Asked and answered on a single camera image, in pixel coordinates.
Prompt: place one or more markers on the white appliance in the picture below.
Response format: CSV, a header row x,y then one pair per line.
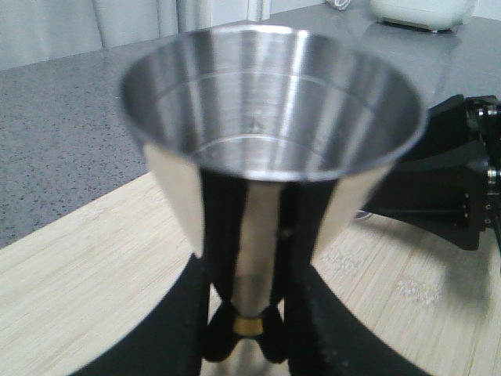
x,y
433,15

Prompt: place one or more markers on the steel double jigger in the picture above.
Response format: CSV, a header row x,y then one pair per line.
x,y
266,141

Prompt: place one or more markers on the light grey curtain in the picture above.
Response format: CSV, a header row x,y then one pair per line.
x,y
34,31

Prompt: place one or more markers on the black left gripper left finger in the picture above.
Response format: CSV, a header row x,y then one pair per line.
x,y
169,340

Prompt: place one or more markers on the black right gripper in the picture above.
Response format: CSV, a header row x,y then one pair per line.
x,y
449,183

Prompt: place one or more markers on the wooden cutting board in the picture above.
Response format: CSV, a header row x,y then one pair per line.
x,y
73,288

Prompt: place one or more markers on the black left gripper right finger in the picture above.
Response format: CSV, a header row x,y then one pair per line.
x,y
325,338

